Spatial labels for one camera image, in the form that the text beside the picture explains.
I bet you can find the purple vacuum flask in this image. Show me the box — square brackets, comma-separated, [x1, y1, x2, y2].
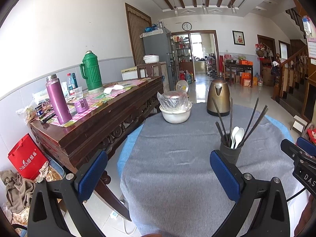
[46, 74, 72, 124]

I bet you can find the person's right forearm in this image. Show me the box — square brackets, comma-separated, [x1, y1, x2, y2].
[294, 195, 316, 237]

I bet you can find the white plastic basin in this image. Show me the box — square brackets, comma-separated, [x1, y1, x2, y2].
[159, 102, 193, 124]

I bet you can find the light blue table cover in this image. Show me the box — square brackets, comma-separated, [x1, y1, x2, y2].
[117, 115, 295, 172]

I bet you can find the framed flower picture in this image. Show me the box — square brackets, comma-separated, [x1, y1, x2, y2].
[232, 30, 245, 46]

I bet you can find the red plastic chair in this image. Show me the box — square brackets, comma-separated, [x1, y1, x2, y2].
[305, 123, 316, 144]

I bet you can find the dark grey utensil holder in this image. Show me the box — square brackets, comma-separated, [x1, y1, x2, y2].
[219, 131, 244, 165]

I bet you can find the plastic-wrapped metal pot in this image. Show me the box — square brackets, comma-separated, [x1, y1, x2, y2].
[157, 91, 189, 111]

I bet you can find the purple plastic cup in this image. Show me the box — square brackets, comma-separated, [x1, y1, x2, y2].
[74, 98, 89, 113]

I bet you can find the brown door curtain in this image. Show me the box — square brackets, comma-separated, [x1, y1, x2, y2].
[125, 3, 152, 66]

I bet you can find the white step stool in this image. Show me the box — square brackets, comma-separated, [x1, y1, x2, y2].
[291, 115, 308, 133]

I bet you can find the white chest appliance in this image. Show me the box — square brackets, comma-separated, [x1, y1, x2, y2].
[121, 67, 138, 81]

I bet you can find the pink wall calendar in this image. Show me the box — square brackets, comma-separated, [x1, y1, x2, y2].
[302, 16, 316, 66]

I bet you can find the grey tablecloth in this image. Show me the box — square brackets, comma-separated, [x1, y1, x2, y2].
[120, 103, 300, 237]

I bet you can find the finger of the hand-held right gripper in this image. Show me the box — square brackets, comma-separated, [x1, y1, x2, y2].
[281, 139, 314, 163]
[296, 137, 316, 158]

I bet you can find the red paper bag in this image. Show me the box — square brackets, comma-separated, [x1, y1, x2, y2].
[7, 133, 49, 181]

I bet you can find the white plastic spoon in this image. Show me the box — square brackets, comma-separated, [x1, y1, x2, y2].
[230, 126, 240, 149]
[234, 128, 245, 149]

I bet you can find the upright orange gift box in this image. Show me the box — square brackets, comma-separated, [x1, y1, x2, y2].
[241, 73, 253, 87]

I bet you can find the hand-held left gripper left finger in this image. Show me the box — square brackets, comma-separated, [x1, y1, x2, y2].
[27, 149, 108, 237]

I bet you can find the white rice cooker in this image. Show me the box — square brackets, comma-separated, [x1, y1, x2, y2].
[143, 55, 160, 64]

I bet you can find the dark wooden side table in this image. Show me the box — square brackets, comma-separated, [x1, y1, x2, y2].
[223, 63, 254, 86]

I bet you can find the grey refrigerator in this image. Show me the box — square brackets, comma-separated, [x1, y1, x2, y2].
[143, 27, 179, 92]

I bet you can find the grey-brown towel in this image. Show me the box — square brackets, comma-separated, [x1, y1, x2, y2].
[0, 170, 36, 214]

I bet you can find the wooden chair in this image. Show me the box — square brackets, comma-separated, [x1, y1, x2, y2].
[136, 62, 161, 79]

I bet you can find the white crumpled cloth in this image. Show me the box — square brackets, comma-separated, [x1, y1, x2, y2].
[103, 85, 124, 95]

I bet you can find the pink checkered sideboard cover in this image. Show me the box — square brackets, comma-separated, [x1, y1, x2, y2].
[37, 78, 151, 128]

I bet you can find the round electric heater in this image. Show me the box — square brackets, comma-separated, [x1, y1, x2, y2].
[175, 80, 190, 97]

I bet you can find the bundle of dark chopsticks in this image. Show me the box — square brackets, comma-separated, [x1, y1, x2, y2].
[213, 97, 268, 149]

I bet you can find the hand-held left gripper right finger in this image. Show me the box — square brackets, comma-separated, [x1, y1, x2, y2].
[209, 150, 290, 237]

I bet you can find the green thermos jug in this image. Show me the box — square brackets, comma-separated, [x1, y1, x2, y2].
[80, 51, 103, 91]

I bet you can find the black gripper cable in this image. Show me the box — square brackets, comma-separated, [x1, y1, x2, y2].
[286, 186, 309, 200]

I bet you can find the crumpled clear plastic bag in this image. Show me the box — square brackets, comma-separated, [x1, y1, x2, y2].
[16, 104, 36, 125]

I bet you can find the bronze electric kettle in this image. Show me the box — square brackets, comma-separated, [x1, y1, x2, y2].
[206, 77, 231, 117]

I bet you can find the glass shelf of bottles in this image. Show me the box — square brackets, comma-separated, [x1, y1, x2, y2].
[172, 35, 192, 63]

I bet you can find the carved dark wooden sideboard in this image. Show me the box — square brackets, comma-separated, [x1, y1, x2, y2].
[30, 76, 165, 221]

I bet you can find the clear bottle with red cap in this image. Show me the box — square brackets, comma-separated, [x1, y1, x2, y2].
[67, 73, 75, 96]

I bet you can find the wooden staircase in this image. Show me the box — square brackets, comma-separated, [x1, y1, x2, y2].
[273, 7, 316, 119]

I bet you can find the basin of brown grain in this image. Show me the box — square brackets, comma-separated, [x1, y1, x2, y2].
[37, 164, 67, 185]

